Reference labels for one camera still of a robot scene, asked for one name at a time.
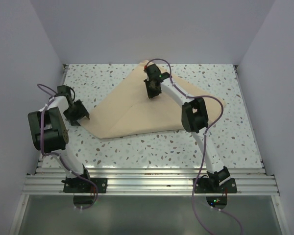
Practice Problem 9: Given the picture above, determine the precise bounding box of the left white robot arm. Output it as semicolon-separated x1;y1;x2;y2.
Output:
27;85;90;187

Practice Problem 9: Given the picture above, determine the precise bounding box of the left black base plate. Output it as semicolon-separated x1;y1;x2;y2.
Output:
61;178;108;193

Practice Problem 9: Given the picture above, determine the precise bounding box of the aluminium rail frame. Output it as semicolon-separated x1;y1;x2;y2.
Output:
22;167;279;196

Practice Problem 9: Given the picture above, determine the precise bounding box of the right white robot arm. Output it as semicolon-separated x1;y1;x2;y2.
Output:
144;62;231;192

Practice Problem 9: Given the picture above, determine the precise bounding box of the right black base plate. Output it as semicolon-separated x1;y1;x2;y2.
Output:
195;175;238;194

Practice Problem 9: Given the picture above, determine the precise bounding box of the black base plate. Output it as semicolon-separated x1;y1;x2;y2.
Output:
195;175;238;194
61;178;108;193

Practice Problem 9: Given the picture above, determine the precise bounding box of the beige cloth mat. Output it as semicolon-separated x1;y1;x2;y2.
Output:
82;60;226;140

